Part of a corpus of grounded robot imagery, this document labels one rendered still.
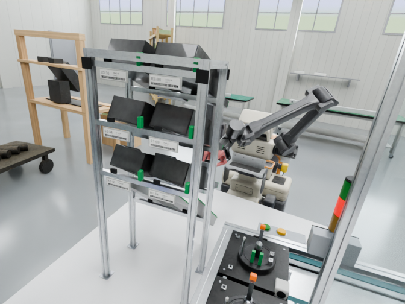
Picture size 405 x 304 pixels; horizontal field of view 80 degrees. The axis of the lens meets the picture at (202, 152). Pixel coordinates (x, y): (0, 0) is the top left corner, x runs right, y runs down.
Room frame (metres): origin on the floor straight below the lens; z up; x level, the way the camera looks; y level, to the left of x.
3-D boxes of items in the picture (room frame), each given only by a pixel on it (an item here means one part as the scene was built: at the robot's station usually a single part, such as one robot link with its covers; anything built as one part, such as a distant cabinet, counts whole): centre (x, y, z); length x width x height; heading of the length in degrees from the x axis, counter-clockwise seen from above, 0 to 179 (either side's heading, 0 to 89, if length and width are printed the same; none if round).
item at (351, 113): (5.75, -3.07, 0.49); 2.68 x 1.06 x 0.97; 67
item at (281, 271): (0.71, -0.24, 0.96); 0.24 x 0.24 x 0.02; 72
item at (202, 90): (0.70, 0.14, 1.26); 0.36 x 0.21 x 0.80; 72
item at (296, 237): (0.89, -0.39, 0.93); 0.21 x 0.07 x 0.06; 72
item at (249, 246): (0.71, -0.24, 0.98); 0.14 x 0.14 x 0.02
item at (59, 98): (4.07, 2.07, 0.91); 1.40 x 1.25 x 1.81; 63
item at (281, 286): (0.59, -0.30, 0.97); 0.05 x 0.05 x 0.04; 72
